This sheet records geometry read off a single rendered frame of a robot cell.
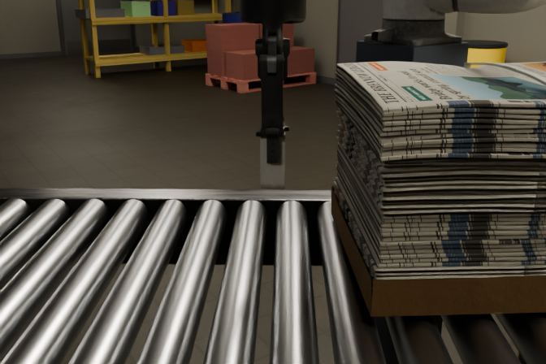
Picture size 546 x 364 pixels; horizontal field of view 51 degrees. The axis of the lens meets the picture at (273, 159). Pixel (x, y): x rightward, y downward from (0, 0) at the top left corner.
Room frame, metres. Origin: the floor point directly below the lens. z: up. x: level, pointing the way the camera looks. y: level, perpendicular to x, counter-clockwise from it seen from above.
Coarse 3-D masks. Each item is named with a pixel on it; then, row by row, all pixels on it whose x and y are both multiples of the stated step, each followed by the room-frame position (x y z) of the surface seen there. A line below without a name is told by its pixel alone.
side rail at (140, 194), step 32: (0, 192) 0.92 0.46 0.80; (32, 192) 0.92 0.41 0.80; (64, 192) 0.92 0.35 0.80; (96, 192) 0.92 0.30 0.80; (128, 192) 0.92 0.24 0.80; (160, 192) 0.92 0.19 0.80; (192, 192) 0.92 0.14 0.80; (224, 192) 0.92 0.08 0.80; (256, 192) 0.92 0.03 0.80; (288, 192) 0.92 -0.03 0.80; (320, 192) 0.92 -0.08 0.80; (128, 256) 0.89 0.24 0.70; (224, 256) 0.89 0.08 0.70; (320, 256) 0.88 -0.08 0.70
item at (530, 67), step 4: (508, 64) 0.80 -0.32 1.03; (512, 64) 0.80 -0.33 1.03; (516, 64) 0.80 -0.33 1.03; (520, 64) 0.80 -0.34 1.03; (524, 64) 0.80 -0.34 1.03; (528, 64) 0.79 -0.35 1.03; (532, 64) 0.79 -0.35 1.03; (536, 64) 0.79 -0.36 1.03; (540, 64) 0.79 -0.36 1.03; (544, 64) 0.79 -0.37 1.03; (504, 68) 0.77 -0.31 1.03; (524, 68) 0.76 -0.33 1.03; (528, 68) 0.76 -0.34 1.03; (532, 68) 0.76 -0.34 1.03; (536, 68) 0.76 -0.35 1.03; (540, 68) 0.76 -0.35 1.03; (544, 68) 0.76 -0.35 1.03; (516, 72) 0.73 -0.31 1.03; (536, 72) 0.73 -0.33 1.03; (540, 72) 0.73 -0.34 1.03; (544, 72) 0.72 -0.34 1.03; (544, 76) 0.69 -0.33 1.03
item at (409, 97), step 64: (384, 64) 0.77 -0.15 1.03; (384, 128) 0.52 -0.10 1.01; (448, 128) 0.53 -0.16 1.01; (512, 128) 0.53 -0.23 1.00; (384, 192) 0.52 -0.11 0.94; (448, 192) 0.53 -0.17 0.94; (512, 192) 0.53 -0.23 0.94; (384, 256) 0.53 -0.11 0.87; (448, 256) 0.53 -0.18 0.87; (512, 256) 0.54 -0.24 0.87
